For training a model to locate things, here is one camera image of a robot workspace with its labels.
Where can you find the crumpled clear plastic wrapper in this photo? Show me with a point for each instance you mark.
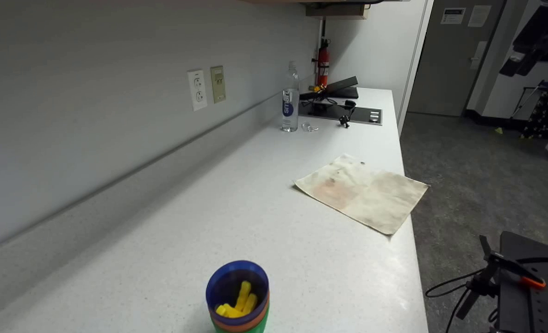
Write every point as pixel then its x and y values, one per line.
pixel 307 126

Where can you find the red fire extinguisher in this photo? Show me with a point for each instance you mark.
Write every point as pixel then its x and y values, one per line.
pixel 322 65

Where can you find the clear plastic water bottle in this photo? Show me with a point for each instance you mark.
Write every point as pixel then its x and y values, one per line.
pixel 289 111

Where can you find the black perforated table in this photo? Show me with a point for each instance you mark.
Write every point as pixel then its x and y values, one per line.
pixel 544 296

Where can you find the blue plastic cup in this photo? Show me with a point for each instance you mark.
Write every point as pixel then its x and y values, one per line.
pixel 224 287

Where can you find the green plastic cup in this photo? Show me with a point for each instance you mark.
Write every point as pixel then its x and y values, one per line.
pixel 265 327

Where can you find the black wedge-shaped object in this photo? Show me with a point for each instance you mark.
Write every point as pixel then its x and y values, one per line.
pixel 344 87

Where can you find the stained white cloth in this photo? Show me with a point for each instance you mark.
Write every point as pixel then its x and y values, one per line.
pixel 367 194

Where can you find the white paper sign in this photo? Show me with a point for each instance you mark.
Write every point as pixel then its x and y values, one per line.
pixel 479 15
pixel 452 15

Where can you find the grey door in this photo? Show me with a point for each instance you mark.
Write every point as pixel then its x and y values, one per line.
pixel 452 67

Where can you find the small black tripod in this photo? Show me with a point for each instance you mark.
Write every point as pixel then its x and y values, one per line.
pixel 346 113

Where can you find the yellow plastic toy pieces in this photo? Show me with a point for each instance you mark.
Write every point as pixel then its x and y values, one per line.
pixel 242 296

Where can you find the black background machine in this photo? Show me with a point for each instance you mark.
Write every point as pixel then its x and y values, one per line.
pixel 542 30

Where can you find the orange plastic cup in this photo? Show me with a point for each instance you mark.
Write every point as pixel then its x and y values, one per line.
pixel 257 320

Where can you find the black flat countertop appliance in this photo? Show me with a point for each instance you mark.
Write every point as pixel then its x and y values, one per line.
pixel 367 115

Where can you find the white wall outlet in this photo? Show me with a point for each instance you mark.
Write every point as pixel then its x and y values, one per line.
pixel 217 83
pixel 196 89

